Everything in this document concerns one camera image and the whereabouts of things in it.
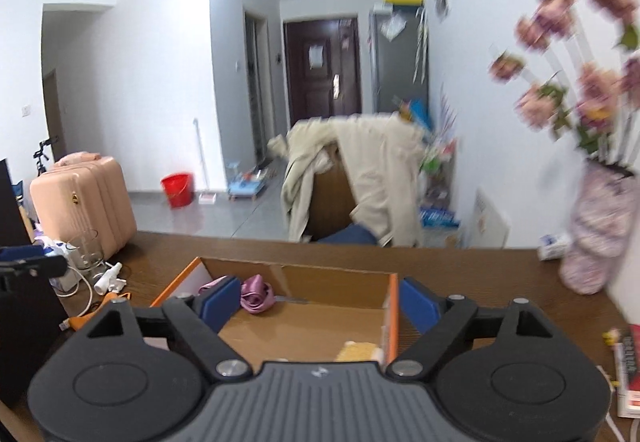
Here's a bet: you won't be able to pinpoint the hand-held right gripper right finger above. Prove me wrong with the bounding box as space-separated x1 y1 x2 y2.
387 278 566 383

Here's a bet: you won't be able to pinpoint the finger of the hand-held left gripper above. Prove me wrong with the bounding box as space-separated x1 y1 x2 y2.
0 244 67 279

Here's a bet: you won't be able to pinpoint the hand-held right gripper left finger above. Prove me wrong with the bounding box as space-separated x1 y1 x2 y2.
75 276 252 384

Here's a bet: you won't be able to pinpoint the purple satin scrunchie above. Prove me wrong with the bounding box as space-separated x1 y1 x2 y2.
197 274 275 313

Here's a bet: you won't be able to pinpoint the orange-edged cardboard box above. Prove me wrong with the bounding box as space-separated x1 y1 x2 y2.
150 257 401 373

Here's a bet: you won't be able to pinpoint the clear drinking glass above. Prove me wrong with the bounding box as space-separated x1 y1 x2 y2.
65 229 106 270

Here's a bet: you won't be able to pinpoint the orange cloth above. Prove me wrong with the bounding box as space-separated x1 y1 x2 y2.
67 292 132 330

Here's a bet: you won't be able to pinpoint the white spray bottle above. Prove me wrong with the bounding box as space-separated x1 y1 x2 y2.
94 263 123 295

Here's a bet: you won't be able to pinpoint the yellow sponge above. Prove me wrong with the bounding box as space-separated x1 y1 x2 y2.
335 341 381 363

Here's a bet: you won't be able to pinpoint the pink suitcase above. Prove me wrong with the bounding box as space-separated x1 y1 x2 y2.
29 152 137 255

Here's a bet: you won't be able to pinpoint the blue packets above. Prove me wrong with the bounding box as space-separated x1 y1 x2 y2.
420 207 461 229

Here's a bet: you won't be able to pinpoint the blue seat cushion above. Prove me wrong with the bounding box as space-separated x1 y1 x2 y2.
317 224 378 245

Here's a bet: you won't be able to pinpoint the black tripod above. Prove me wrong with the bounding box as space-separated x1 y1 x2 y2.
32 136 58 175

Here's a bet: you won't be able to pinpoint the white board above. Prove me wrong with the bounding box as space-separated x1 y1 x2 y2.
462 187 510 249

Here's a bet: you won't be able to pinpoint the small blue cart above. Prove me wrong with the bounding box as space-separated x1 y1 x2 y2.
227 161 273 200

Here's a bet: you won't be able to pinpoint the red bucket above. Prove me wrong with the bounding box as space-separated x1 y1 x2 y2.
160 173 193 209

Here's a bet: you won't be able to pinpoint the wooden chair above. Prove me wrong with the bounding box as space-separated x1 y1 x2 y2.
305 147 381 245

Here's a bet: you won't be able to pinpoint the white mop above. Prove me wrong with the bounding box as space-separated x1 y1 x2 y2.
192 118 217 203

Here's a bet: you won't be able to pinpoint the beige coat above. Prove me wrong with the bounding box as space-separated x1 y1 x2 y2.
267 114 426 247

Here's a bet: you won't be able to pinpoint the pink textured vase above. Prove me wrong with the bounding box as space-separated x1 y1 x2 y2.
559 159 640 295

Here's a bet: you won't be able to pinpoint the grey side door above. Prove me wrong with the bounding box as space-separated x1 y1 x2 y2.
244 9 272 163

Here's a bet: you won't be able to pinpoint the dark brown door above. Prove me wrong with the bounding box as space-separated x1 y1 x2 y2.
283 16 362 129

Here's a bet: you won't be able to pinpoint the grey refrigerator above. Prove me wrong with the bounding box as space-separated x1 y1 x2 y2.
369 6 430 115

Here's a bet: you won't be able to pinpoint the clear plastic bag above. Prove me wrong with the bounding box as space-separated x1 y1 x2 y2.
381 14 407 41

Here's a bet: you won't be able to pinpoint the dried pink flowers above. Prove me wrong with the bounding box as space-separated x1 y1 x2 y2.
487 0 640 167

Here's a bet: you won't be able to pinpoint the white cable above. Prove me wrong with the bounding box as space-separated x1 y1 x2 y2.
55 267 108 323

